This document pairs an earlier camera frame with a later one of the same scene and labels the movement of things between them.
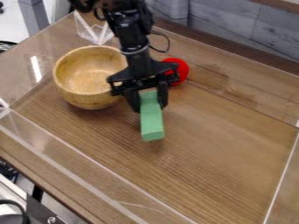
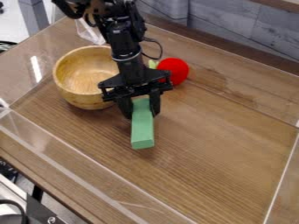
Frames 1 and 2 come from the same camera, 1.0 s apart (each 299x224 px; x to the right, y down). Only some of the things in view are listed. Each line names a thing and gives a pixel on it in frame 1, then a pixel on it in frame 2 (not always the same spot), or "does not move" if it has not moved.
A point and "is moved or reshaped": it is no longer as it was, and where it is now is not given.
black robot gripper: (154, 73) to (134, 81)
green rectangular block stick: (150, 115) is moved or reshaped
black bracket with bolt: (38, 214) does not move
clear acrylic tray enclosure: (77, 166) does not move
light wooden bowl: (80, 73) does not move
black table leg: (37, 193) does not move
